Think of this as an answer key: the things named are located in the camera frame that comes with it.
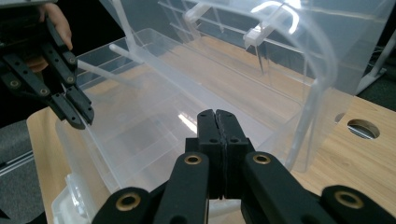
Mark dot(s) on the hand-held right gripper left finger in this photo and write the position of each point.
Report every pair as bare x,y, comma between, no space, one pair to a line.
211,137

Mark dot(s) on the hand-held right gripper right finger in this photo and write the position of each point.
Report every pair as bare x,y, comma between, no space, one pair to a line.
233,140

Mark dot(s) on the clear plastic storage box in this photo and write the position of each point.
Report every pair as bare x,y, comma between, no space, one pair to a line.
155,124

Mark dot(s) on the aluminium floor rail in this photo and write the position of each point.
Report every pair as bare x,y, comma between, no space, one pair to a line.
15,164

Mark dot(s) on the white metal desk frame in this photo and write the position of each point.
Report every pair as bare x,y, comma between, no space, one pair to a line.
370,77

